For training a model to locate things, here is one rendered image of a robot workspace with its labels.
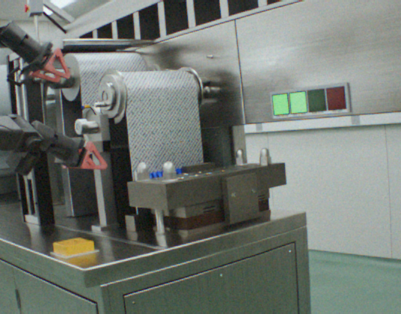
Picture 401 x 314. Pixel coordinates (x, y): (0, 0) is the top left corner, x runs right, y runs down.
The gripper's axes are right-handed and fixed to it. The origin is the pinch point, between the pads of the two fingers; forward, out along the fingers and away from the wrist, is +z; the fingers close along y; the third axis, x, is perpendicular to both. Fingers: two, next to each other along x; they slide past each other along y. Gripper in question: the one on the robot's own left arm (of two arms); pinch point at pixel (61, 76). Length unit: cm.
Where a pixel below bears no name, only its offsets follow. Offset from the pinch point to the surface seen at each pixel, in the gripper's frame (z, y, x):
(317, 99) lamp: 43, 44, 19
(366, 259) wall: 296, -98, 82
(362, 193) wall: 263, -98, 122
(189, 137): 37.8, 7.6, 6.7
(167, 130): 30.5, 7.5, 4.1
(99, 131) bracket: 17.2, -0.5, -5.1
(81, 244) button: 17.5, 19.9, -36.3
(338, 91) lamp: 42, 51, 20
